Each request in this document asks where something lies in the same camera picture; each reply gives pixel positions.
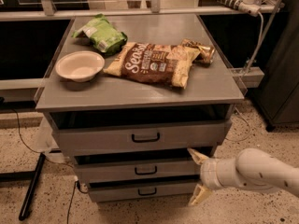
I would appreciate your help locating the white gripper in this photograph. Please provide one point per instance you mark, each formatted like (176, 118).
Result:
(207, 174)

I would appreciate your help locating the grey drawer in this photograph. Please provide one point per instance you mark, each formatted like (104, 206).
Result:
(141, 189)
(77, 142)
(133, 170)

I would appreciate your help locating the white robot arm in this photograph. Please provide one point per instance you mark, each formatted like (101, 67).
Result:
(251, 169)

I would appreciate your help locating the grey drawer cabinet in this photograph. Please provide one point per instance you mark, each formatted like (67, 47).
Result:
(109, 101)

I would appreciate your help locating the grey bottom drawer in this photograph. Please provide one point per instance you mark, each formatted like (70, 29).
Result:
(141, 189)

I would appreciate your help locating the grey top drawer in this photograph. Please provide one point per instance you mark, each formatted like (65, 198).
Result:
(77, 142)

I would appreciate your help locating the dark grey side cabinet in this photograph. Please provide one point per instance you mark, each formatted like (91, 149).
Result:
(277, 97)

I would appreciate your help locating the brown Sea Salt chip bag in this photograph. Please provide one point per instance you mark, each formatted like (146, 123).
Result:
(154, 64)

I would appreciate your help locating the small gold snack bag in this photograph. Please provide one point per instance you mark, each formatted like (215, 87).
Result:
(206, 52)

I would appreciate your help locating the white bowl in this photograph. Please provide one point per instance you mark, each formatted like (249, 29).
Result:
(80, 66)

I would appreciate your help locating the black floor stand leg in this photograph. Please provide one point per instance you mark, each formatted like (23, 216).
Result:
(32, 177)

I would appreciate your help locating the green chip bag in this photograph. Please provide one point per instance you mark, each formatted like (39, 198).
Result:
(103, 35)

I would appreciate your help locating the white power strip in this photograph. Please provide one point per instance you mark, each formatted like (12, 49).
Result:
(246, 6)

